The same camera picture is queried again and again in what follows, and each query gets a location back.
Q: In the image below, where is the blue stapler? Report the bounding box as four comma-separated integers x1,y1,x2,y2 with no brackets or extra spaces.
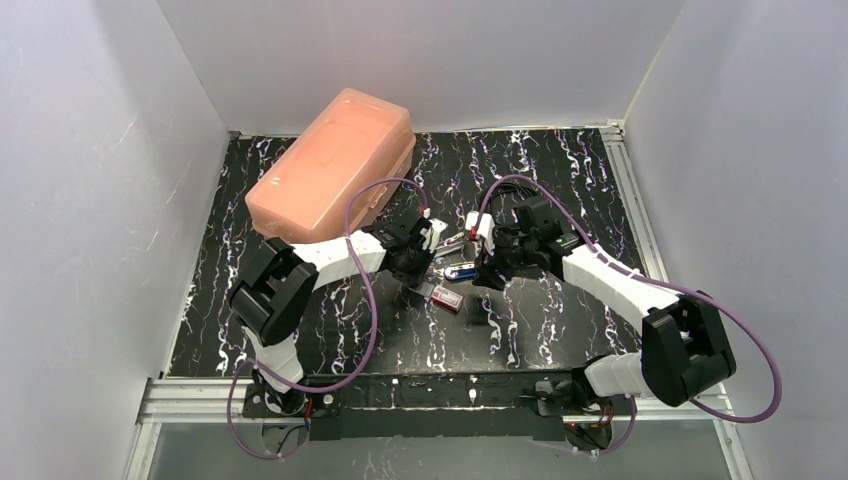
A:
443,262,477,282

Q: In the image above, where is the red white staple box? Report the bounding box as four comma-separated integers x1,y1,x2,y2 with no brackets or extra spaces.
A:
417,282,463,313

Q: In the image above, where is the beige small stapler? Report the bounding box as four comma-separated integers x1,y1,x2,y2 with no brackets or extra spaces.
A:
435,233,466,258

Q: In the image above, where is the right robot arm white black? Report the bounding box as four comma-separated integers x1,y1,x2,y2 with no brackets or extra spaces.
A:
465,197,737,407

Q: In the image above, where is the pink plastic storage box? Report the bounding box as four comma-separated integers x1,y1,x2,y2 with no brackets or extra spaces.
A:
246,88,416,244

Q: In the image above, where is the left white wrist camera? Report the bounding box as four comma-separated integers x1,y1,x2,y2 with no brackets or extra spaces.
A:
425,218,448,253

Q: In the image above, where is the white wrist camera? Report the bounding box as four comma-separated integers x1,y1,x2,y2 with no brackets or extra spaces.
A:
465,211,495,255
425,218,448,253

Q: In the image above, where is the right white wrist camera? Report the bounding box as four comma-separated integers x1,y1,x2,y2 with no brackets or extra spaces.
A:
465,211,495,255

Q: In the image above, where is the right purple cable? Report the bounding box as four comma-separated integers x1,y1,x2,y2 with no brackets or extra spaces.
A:
476,174,783,458

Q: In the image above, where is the aluminium frame rail right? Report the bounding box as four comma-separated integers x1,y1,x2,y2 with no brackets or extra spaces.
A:
602,119,704,372

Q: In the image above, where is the aluminium frame rail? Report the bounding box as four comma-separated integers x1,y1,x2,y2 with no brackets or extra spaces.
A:
602,119,704,372
135,376,737,425

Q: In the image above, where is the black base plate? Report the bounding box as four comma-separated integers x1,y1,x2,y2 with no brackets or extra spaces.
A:
241,370,637,442

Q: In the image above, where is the aluminium frame rail front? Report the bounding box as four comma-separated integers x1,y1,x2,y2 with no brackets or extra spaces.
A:
135,376,737,425

